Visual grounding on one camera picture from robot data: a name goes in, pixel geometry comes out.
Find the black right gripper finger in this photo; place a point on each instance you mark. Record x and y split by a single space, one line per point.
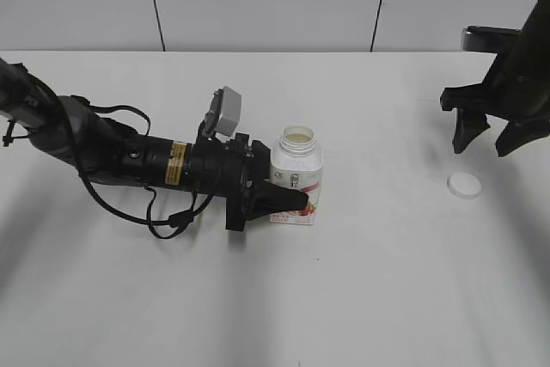
468 126
516 135

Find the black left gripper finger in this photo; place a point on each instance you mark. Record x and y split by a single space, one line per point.
266 198

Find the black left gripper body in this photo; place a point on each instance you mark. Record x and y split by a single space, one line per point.
236 170

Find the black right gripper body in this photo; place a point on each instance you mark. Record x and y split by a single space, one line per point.
516 87

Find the white yili changqing yogurt bottle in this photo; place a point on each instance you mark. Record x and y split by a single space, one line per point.
296 163

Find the white bottle cap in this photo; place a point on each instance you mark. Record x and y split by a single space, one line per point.
464 185

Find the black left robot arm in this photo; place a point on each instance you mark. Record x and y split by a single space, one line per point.
101 149

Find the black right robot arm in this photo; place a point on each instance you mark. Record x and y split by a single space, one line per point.
535 28

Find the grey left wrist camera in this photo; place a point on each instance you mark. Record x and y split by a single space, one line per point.
224 113

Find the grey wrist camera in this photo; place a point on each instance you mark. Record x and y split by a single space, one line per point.
488 39
224 113

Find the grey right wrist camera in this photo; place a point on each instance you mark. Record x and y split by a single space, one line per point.
488 39

